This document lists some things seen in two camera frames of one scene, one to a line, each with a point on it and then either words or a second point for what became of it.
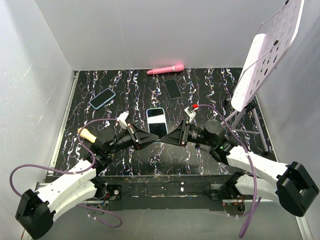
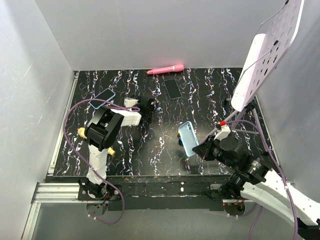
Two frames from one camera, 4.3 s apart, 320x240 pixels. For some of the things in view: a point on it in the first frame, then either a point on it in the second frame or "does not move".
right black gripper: (179, 135) -> (203, 150)
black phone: (172, 89) does not move
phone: (157, 122) -> (148, 114)
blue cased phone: (102, 98) does not move
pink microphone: (177, 67) does not move
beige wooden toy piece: (85, 133) does not move
